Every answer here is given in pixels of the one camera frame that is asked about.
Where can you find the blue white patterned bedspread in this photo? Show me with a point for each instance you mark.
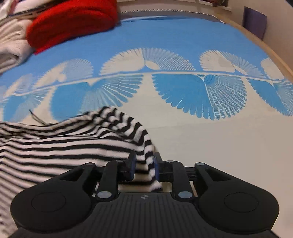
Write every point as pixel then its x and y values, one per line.
pixel 201 89

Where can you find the purple box by wall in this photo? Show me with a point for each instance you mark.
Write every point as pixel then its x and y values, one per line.
pixel 255 22

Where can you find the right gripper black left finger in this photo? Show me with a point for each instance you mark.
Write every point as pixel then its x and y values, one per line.
pixel 115 172

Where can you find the pile of folded clothes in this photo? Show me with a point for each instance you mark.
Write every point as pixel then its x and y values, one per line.
pixel 10 7

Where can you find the red fluffy garment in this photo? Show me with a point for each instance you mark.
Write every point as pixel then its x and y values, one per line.
pixel 69 20

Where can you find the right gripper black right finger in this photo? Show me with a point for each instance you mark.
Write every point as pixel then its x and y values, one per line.
pixel 173 172

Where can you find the folded white grey blanket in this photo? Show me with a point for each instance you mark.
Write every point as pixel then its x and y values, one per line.
pixel 15 49

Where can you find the black white striped sweater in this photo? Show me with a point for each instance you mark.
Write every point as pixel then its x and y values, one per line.
pixel 32 154

